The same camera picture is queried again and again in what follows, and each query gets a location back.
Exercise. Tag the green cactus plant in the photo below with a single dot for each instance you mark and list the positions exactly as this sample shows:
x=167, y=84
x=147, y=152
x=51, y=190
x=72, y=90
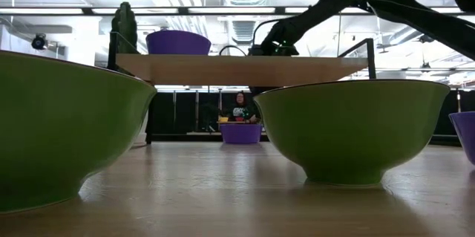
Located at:
x=124, y=29

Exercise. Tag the black background partition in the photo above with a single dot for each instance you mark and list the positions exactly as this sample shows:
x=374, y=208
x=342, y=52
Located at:
x=178, y=112

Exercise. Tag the wooden shelf with black legs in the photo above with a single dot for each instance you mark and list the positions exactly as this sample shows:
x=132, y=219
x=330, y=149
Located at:
x=241, y=70

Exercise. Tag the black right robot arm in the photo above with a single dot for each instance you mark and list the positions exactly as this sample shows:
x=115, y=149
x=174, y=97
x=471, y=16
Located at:
x=408, y=10

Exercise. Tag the large blue bowl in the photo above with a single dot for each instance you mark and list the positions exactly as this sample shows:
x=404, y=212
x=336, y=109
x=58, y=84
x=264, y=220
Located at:
x=465, y=133

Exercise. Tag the small blue bowl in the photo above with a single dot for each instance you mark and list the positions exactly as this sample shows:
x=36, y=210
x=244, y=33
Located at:
x=178, y=44
x=241, y=133

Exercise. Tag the floral bowl green outside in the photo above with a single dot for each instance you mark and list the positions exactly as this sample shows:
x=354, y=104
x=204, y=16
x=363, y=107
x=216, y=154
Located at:
x=63, y=129
x=349, y=129

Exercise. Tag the person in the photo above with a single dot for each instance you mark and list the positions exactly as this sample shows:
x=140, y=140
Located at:
x=241, y=108

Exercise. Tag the small yellow object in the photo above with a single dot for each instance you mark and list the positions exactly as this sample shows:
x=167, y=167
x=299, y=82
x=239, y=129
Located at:
x=223, y=119

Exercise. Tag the black mounted camera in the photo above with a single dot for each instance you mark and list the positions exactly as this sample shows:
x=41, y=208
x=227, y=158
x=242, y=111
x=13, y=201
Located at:
x=39, y=42

